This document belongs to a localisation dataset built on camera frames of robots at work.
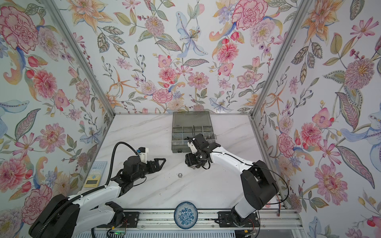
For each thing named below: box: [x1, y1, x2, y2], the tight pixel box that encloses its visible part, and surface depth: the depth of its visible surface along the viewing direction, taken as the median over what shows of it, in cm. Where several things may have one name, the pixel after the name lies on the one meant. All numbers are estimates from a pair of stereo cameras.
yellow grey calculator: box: [83, 161, 108, 188], surface depth 90 cm
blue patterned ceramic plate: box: [173, 201, 198, 230], surface depth 76 cm
